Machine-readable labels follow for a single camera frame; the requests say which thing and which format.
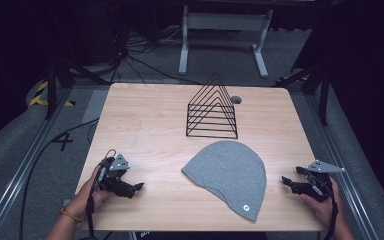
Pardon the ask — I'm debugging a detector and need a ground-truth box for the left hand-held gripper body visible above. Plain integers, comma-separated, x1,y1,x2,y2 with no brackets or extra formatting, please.
97,152,136,200

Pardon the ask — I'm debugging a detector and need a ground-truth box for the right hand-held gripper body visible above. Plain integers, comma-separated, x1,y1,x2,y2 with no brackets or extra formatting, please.
294,159,346,203

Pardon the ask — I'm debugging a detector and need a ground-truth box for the person's right hand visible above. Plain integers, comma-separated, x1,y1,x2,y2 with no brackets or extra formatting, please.
300,177,344,231

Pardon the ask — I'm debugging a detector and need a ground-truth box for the person's left hand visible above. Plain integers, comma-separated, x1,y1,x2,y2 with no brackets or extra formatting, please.
67,164,115,218

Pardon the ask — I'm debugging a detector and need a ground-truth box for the gray beanie hat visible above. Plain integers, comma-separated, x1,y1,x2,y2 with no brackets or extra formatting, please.
180,139,268,223

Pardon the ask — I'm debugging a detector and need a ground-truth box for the black metal stand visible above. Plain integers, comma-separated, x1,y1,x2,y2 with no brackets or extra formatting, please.
43,54,112,121
273,61,332,127

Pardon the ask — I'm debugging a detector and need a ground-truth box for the yellow black hazard tape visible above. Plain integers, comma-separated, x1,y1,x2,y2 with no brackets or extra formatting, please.
28,80,77,108

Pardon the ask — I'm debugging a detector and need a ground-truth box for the aluminium floor rail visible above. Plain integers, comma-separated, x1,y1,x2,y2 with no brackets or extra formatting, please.
304,93,384,240
0,87,73,240

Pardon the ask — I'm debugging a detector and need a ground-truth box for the right hand-held gripper cable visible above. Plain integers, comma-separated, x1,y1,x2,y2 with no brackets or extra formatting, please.
308,171,340,240

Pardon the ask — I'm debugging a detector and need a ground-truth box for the hand-held gripper cable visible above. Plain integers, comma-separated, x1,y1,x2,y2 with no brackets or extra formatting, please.
85,148,118,240
308,171,340,240

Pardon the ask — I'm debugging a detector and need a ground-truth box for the left hand-held gripper cable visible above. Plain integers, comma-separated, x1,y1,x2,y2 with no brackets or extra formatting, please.
85,148,118,240

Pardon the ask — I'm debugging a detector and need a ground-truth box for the orange bracelet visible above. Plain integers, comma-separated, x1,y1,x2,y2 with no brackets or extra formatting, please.
58,208,83,224

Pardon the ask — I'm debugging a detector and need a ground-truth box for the black floor cable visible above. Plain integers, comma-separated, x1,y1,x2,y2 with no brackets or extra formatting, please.
19,117,100,240

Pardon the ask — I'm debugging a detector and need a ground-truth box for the black wire file rack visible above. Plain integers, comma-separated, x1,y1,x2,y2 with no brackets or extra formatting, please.
185,72,240,140

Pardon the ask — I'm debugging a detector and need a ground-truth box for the bundle of black cables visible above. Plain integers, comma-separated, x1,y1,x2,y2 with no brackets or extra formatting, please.
111,24,201,86

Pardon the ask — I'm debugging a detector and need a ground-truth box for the white metal table frame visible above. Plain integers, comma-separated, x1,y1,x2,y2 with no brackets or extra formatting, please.
177,4,275,80

